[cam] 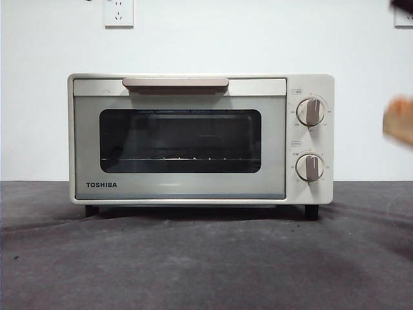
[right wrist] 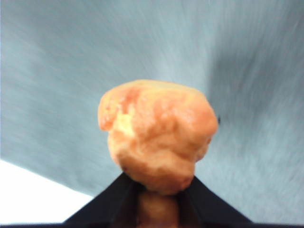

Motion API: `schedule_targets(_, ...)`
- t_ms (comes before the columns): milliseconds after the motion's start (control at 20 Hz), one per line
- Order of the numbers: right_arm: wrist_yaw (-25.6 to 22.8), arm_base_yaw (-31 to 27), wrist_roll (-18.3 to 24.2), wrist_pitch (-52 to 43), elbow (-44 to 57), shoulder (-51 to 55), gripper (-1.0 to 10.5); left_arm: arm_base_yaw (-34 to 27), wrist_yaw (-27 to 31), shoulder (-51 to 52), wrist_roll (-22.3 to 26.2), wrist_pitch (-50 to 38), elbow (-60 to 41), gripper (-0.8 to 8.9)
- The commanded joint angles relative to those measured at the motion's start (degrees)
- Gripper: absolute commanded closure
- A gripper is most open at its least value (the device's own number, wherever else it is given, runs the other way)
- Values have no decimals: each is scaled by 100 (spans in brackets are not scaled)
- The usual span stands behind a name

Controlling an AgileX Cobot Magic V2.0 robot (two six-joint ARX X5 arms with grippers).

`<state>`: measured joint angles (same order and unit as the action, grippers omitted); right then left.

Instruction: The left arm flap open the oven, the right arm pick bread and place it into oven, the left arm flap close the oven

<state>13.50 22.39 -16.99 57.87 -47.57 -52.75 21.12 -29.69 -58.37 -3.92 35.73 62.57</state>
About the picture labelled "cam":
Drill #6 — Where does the metal wire oven rack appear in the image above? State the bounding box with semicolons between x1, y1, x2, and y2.
101;156;256;162

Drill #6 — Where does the cream oven control knob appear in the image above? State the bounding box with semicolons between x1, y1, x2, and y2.
296;98;327;127
296;154;325;181

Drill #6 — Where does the cream Toshiba toaster oven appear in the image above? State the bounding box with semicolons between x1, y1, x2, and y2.
66;72;336;221

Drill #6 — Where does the golden brown bread roll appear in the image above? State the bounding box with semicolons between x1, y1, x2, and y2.
382;93;413;143

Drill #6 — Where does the white wall socket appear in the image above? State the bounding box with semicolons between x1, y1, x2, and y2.
103;0;134;28
394;9;413;29

